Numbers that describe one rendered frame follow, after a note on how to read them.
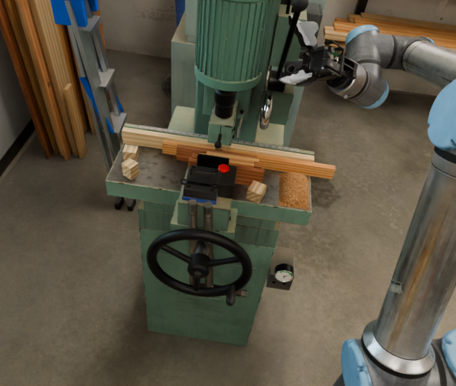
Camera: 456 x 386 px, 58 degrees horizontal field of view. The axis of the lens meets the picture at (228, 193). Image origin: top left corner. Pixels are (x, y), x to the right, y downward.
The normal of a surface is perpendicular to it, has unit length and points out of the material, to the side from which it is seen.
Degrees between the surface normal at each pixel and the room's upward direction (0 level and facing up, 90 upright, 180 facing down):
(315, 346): 0
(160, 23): 90
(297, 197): 31
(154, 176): 0
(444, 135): 84
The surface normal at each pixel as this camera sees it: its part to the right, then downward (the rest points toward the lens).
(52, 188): 0.10, -0.70
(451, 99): -0.98, -0.15
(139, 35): -0.11, 0.70
